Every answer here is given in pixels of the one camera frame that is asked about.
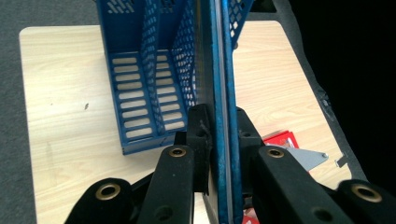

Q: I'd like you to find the grey metal table bracket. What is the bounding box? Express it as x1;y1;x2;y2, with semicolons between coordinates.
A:
335;153;350;168

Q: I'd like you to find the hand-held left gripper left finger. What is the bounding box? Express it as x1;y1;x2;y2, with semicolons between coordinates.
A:
173;104;215;194

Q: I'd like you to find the blue monster picture book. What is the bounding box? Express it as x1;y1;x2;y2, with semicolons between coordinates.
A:
194;0;245;224

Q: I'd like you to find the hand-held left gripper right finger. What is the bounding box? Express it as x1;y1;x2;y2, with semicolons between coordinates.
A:
236;106;265;196

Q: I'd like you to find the blue plastic file rack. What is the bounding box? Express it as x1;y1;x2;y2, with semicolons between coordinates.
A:
94;0;255;156

